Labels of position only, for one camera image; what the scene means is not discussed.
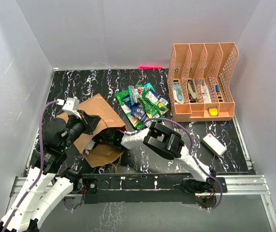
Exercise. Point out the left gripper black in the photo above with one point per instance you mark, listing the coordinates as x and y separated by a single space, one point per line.
90 122

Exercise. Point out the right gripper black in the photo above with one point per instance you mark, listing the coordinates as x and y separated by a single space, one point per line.
96 140

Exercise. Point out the brown paper bag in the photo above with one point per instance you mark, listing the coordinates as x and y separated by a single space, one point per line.
102 154

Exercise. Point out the green Chuba cassava chips bag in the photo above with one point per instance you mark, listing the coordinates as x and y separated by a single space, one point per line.
128 108

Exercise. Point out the dark blue snack bag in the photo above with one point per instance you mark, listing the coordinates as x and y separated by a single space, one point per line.
130 104

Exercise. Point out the teal red candy bag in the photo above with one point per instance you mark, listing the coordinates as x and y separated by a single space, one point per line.
135 92

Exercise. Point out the green white snack bag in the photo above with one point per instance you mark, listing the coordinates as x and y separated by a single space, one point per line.
156 100

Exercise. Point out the blue white snack bag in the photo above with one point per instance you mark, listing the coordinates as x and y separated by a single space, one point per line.
148 107

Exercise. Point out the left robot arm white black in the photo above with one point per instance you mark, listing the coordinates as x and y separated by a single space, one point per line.
41 174

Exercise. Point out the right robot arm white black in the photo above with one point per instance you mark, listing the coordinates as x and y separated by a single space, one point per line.
168 144

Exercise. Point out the pink tape strip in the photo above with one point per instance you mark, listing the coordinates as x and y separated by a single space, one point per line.
150 66

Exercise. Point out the blue white tape dispenser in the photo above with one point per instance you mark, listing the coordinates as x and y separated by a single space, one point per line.
178 93

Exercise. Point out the grey stapler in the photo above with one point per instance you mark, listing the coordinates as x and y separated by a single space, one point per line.
192 90

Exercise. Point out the white flat box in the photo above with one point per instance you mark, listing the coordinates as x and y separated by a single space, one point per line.
214 145

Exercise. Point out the white small packet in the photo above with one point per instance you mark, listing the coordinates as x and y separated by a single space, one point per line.
205 93

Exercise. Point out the yellow small object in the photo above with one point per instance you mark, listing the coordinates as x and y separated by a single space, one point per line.
213 111

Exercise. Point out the orange plastic desk organizer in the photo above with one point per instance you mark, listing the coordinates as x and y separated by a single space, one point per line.
212 63

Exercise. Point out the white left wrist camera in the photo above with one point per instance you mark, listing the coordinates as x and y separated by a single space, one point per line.
70 106

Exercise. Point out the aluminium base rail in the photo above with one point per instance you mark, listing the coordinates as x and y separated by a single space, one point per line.
156 188

